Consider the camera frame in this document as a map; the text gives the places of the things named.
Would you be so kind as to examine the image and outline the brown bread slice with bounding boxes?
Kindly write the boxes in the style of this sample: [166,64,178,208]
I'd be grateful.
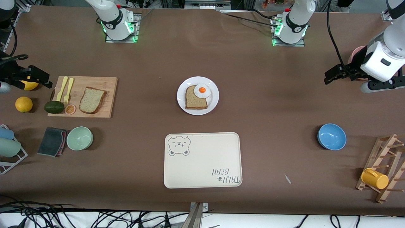
[78,87,107,114]
[185,85,208,110]

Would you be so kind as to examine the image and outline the white round plate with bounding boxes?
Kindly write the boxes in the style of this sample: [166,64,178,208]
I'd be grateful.
[177,76,220,116]

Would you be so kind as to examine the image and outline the yellow lemon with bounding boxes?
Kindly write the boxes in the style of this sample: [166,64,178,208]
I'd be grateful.
[15,97,33,113]
[21,79,39,91]

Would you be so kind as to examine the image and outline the pink bowl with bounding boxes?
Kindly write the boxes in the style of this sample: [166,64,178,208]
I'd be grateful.
[348,46,402,81]

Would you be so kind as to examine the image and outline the yellow plastic knife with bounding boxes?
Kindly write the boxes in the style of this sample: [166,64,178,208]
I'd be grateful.
[56,76,68,102]

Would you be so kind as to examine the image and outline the yellow plastic fork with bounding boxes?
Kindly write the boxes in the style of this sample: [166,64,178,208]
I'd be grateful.
[64,78,74,105]

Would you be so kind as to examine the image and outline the dark green avocado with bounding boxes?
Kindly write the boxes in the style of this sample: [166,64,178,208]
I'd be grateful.
[44,101,65,114]

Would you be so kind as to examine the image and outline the blue bowl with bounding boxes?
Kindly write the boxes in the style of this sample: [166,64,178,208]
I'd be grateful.
[317,123,347,150]

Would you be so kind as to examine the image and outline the folded grey cloth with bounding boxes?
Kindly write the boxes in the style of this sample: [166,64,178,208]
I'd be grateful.
[37,127,65,157]

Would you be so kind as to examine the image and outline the bamboo cutting board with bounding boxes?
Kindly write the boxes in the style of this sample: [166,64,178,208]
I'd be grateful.
[47,76,118,119]

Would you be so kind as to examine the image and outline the pink cloth under grey cloth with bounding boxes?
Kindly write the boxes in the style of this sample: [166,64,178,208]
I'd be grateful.
[60,130,69,155]

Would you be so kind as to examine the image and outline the mint green plastic cup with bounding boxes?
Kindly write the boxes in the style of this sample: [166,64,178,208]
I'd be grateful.
[0,138,22,158]

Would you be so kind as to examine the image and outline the mint green bowl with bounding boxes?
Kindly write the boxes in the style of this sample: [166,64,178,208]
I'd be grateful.
[66,126,94,151]

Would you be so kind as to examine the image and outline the wooden mug rack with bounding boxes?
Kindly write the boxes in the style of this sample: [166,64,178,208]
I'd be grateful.
[356,134,405,204]

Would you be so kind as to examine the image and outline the yellow mug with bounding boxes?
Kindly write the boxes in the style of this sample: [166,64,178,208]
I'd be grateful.
[361,168,389,190]

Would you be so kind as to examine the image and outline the toy fried egg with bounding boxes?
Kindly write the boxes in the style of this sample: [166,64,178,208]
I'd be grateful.
[193,83,212,98]

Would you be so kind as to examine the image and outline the grey metal box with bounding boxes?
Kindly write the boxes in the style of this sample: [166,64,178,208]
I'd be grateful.
[185,0,231,10]

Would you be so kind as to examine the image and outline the cream tray with bear print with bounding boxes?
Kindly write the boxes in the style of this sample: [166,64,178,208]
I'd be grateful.
[164,132,243,189]

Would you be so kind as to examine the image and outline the aluminium frame rail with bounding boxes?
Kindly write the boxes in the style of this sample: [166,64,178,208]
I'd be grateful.
[0,12,20,62]

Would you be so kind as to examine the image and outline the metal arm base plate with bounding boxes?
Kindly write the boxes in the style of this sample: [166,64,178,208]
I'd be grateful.
[105,13,140,43]
[271,17,306,47]

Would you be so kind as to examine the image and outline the white wire cup rack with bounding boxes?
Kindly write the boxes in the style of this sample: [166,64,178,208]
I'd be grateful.
[0,124,28,175]

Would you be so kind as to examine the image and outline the black cable on table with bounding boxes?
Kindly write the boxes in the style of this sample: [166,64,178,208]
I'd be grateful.
[220,9,280,28]

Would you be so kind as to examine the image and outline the tangled black floor cables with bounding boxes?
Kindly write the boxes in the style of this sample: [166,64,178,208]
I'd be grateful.
[0,196,190,228]

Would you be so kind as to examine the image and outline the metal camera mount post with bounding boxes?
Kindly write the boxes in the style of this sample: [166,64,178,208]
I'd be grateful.
[189,202,209,228]

